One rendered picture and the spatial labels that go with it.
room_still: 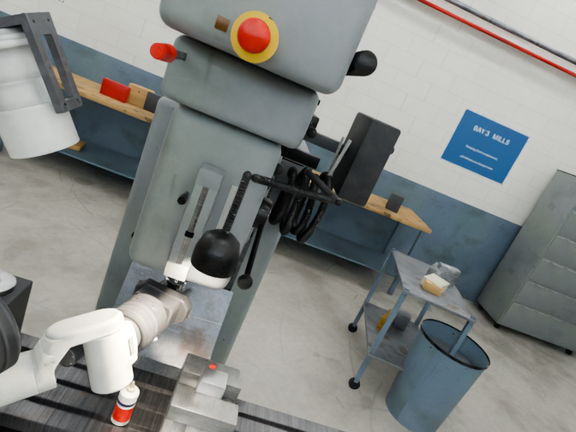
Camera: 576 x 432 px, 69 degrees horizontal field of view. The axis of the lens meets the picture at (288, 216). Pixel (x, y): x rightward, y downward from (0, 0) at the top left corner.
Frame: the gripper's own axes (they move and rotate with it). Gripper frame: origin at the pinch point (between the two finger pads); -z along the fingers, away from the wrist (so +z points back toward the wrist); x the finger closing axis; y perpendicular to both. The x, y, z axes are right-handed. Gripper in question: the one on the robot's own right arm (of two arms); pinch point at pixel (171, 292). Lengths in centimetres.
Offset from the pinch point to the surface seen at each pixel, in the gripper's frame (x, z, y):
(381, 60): -4, -433, -113
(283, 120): -10.5, 10.7, -43.6
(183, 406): -12.5, 4.8, 20.7
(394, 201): -82, -386, 20
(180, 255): -2.9, 12.8, -15.5
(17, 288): 31.3, 5.0, 13.0
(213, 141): -0.5, 9.6, -35.5
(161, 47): 3, 28, -47
